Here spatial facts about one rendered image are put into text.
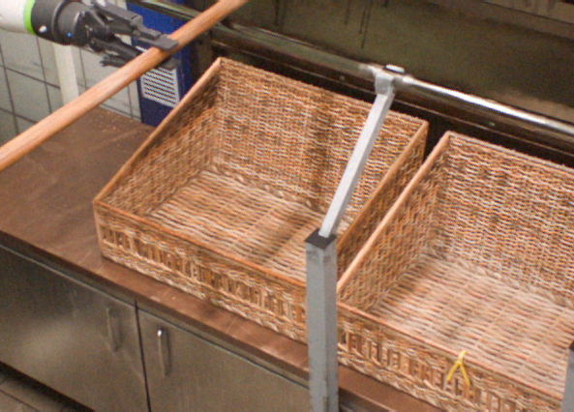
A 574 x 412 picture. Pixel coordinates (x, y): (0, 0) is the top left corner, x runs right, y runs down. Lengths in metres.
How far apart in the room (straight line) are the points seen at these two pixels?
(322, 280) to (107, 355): 0.84
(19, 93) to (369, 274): 1.42
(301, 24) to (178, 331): 0.71
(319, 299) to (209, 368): 0.51
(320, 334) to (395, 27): 0.70
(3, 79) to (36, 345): 0.85
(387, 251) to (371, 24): 0.48
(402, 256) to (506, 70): 0.43
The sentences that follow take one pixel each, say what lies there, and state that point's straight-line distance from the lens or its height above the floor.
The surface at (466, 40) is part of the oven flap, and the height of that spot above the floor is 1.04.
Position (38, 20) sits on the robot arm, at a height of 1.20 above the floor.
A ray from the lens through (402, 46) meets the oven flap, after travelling 2.53.
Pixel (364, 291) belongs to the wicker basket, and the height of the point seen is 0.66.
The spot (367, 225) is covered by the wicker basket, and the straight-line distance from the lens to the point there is 2.44.
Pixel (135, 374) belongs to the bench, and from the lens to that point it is 2.78.
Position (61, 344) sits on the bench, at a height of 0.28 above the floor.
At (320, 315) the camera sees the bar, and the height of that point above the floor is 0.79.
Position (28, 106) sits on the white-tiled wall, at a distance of 3.48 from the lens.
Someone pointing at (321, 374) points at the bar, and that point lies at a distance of 2.25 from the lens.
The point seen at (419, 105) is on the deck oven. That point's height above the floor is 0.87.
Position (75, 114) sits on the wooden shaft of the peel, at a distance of 1.99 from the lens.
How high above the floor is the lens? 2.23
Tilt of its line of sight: 37 degrees down
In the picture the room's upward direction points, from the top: 3 degrees counter-clockwise
